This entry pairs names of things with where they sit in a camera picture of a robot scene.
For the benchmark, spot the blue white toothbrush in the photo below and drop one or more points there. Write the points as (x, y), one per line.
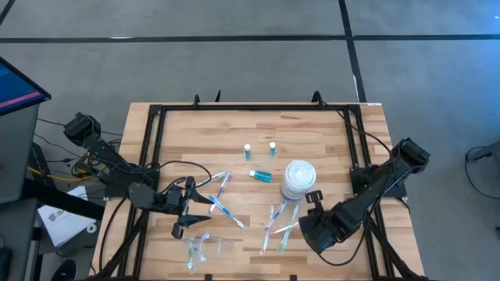
(268, 228)
(226, 212)
(282, 207)

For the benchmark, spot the purple white toothbrush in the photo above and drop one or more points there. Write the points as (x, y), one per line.
(221, 190)
(202, 250)

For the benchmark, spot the white tape roll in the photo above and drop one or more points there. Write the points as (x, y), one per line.
(88, 226)

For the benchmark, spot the black support beam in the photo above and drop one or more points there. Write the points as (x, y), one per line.
(62, 199)

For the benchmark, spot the blue screen monitor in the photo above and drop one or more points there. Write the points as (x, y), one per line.
(15, 87)

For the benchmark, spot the white blue wipes canister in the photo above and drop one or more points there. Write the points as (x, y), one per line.
(298, 177)

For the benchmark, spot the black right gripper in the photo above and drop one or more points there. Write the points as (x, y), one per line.
(322, 230)

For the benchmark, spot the green white toothbrush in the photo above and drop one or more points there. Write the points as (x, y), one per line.
(190, 255)
(287, 234)
(216, 178)

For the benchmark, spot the teal white tube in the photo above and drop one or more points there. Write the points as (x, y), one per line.
(262, 176)

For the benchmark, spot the clear acrylic box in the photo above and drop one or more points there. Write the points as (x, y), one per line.
(218, 253)

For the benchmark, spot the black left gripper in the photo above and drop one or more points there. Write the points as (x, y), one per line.
(177, 201)

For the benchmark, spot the white printed paper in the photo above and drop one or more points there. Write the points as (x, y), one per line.
(62, 224)

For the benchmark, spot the black aluminium table frame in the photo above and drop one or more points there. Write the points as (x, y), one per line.
(254, 107)

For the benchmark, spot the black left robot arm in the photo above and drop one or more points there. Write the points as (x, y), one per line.
(105, 150)

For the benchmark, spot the white label sticker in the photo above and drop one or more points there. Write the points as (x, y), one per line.
(373, 104)

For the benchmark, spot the teal mouthwash bottle white cap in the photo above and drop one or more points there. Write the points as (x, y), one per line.
(247, 153)
(272, 150)

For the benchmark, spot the orange white wrapped toothbrush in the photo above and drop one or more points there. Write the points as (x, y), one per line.
(287, 228)

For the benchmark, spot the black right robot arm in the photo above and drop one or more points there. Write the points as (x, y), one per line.
(384, 175)

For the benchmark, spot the grey floor stand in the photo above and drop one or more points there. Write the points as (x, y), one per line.
(488, 152)

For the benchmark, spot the black rounded floor object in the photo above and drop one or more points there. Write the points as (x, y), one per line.
(64, 270)

